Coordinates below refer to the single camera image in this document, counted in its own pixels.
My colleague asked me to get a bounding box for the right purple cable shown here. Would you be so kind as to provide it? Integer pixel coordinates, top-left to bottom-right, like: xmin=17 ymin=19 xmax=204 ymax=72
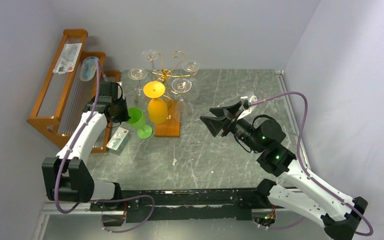
xmin=249 ymin=91 xmax=374 ymax=237

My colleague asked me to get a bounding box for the white packaged item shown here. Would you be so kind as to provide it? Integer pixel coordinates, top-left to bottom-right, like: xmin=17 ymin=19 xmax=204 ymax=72
xmin=52 ymin=43 xmax=83 ymax=75

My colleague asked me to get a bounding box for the wooden rack base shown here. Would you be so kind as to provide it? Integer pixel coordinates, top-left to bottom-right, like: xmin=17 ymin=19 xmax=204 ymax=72
xmin=154 ymin=100 xmax=182 ymax=138

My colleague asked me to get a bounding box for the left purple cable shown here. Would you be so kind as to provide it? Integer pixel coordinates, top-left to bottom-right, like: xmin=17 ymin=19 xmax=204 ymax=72
xmin=53 ymin=59 xmax=156 ymax=234

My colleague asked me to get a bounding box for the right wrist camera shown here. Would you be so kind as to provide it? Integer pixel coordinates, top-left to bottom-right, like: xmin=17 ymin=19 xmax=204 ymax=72
xmin=238 ymin=95 xmax=258 ymax=120

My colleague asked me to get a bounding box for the blue packaged item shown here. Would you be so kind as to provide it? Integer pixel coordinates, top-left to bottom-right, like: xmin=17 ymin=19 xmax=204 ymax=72
xmin=79 ymin=56 xmax=99 ymax=82

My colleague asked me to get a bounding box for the orange wooden shelf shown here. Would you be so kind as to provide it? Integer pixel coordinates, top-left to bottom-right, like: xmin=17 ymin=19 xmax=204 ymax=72
xmin=27 ymin=29 xmax=106 ymax=149

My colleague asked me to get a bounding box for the small white packet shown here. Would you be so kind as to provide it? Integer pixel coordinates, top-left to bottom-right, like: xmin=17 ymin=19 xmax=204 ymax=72
xmin=106 ymin=127 xmax=130 ymax=154

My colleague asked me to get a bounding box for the orange plastic goblet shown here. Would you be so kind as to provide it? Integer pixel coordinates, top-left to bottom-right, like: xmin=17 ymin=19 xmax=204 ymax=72
xmin=143 ymin=81 xmax=169 ymax=124

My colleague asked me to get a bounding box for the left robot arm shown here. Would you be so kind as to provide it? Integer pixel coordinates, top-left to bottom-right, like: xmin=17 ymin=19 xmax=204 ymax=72
xmin=41 ymin=81 xmax=130 ymax=210

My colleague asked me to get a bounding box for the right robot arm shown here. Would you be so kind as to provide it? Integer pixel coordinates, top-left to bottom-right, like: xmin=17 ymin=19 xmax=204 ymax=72
xmin=199 ymin=101 xmax=368 ymax=240

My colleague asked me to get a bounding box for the small clear glass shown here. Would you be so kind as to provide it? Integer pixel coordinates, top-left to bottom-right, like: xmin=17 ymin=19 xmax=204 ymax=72
xmin=141 ymin=49 xmax=160 ymax=72

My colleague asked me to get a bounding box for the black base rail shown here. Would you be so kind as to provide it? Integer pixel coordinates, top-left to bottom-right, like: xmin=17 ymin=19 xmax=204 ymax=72
xmin=89 ymin=179 xmax=275 ymax=223

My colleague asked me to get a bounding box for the gold wire glass rack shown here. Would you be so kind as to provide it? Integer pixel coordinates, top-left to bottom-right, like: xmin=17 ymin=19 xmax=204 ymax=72
xmin=133 ymin=51 xmax=200 ymax=116

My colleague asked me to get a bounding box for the clear wine glass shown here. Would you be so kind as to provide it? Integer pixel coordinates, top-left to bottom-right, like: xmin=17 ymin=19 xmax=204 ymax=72
xmin=171 ymin=77 xmax=192 ymax=104
xmin=182 ymin=60 xmax=201 ymax=81
xmin=128 ymin=67 xmax=148 ymax=102

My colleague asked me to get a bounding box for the purple cable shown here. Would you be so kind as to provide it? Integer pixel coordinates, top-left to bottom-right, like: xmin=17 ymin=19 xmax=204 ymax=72
xmin=249 ymin=91 xmax=374 ymax=237
xmin=53 ymin=59 xmax=156 ymax=234

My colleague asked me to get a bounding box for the green plastic goblet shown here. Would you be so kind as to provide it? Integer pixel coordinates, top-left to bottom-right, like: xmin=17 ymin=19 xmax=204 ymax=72
xmin=127 ymin=107 xmax=153 ymax=140

